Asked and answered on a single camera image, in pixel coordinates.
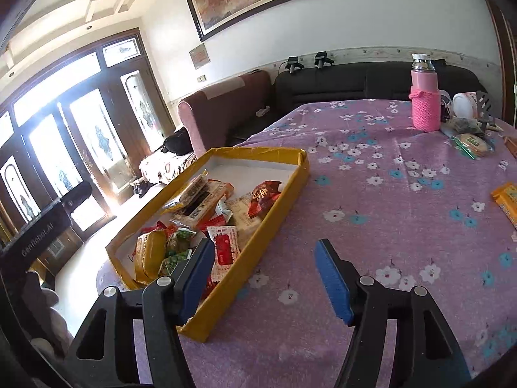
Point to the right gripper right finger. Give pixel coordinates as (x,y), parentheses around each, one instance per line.
(426,352)

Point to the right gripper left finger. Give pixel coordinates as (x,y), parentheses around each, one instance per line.
(103,353)

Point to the red Golden snack packet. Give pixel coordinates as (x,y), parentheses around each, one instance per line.
(150,251)

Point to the green snack packet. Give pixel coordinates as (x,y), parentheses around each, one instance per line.
(177,248)

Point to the red white zigzag sachet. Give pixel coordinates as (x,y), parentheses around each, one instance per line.
(226,250)

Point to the clear orange cracker pack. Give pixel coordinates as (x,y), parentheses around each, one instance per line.
(197,201)

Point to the dark red snack packet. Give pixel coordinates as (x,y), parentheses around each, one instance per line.
(263,197)

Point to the square cracker pack yellow label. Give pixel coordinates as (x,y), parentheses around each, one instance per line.
(244,224)

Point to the purple floral tablecloth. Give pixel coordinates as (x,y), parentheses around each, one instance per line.
(407,208)

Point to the wooden glass door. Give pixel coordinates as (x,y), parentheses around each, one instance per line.
(92,116)

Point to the flat yellow biscuit pack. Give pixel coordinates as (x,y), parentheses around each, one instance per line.
(505,197)

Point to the yellow cardboard box tray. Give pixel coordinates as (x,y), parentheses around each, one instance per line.
(244,168)

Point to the round crackers in clear bag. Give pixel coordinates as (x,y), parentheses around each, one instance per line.
(472,146)

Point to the brown wrapped snack pack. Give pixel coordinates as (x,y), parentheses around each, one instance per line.
(511,145)

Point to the maroon armchair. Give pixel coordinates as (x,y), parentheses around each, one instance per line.
(212,113)

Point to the white plastic jar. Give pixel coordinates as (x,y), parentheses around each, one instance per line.
(465,105)

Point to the pink bottle with knit sleeve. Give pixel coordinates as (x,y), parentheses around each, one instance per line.
(424,94)

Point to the black perforated phone stand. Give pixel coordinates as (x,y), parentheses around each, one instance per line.
(483,103)

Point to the black sofa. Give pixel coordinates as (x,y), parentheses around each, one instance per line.
(367,80)

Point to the black clamp on sofa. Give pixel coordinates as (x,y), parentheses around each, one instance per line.
(293,64)
(322,60)

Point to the small wall plaque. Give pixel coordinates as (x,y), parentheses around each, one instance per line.
(199,56)

